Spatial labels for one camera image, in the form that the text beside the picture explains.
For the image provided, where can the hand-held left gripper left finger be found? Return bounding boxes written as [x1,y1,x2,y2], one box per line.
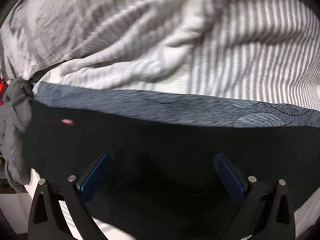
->
[27,151,112,240]

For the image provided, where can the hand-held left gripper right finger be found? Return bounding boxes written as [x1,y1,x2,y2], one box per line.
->
[213,152,297,240]

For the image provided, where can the black fleece-lined pants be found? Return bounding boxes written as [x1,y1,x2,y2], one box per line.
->
[21,81,320,240]

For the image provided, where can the grey garment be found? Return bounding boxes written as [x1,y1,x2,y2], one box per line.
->
[0,77,35,193]

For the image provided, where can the grey striped bed sheet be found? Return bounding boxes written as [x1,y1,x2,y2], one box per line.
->
[24,0,320,240]

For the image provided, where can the small red cushion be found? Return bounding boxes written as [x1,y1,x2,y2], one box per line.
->
[0,79,8,107]

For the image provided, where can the grey striped quilt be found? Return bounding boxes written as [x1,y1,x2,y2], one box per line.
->
[0,0,220,92]

